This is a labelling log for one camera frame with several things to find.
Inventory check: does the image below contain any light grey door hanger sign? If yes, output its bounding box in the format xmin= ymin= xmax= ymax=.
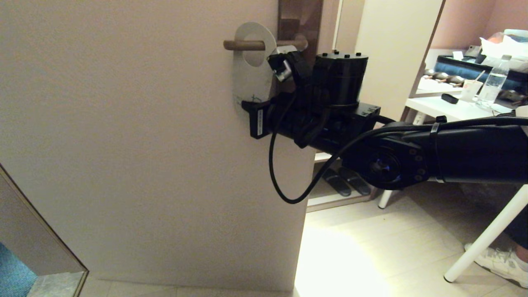
xmin=233 ymin=22 xmax=278 ymax=108

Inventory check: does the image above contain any beige wooden door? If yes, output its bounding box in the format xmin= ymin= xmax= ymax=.
xmin=0 ymin=0 xmax=340 ymax=294

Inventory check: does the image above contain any dark blue slipper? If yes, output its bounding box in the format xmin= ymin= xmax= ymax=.
xmin=322 ymin=168 xmax=352 ymax=197
xmin=339 ymin=167 xmax=372 ymax=196

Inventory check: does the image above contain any brown metal lock plate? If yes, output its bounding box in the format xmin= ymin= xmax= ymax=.
xmin=277 ymin=0 xmax=323 ymax=56

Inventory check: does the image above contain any cream bench shelf unit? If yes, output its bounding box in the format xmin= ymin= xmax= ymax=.
xmin=306 ymin=0 xmax=446 ymax=214

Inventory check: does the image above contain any white paper sheet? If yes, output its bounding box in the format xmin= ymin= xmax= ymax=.
xmin=415 ymin=78 xmax=462 ymax=99

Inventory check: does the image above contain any brown glossy object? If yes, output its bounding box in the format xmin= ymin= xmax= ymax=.
xmin=423 ymin=69 xmax=466 ymax=88

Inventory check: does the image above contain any white table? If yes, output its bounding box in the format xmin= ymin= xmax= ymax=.
xmin=378 ymin=94 xmax=528 ymax=283

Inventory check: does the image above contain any navy blue suitcase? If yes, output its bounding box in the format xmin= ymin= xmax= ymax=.
xmin=434 ymin=56 xmax=528 ymax=93

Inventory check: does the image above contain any white paper cup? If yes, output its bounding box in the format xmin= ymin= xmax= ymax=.
xmin=460 ymin=80 xmax=483 ymax=102

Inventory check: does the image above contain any clear plastic water bottle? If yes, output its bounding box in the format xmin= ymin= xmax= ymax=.
xmin=476 ymin=55 xmax=511 ymax=109

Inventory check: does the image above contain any white plastic bag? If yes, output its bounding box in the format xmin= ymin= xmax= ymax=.
xmin=478 ymin=30 xmax=528 ymax=74

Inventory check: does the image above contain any white sneaker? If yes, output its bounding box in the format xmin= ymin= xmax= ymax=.
xmin=465 ymin=243 xmax=528 ymax=289

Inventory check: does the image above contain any dark trouser leg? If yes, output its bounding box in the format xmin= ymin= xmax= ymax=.
xmin=504 ymin=212 xmax=528 ymax=264

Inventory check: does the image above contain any framed floor mirror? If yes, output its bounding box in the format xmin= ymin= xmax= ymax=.
xmin=0 ymin=163 xmax=89 ymax=297

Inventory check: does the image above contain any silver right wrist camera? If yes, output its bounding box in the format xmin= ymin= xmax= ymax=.
xmin=267 ymin=46 xmax=304 ymax=82

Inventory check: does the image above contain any brown metal door handle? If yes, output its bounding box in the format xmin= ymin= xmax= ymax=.
xmin=223 ymin=39 xmax=309 ymax=52

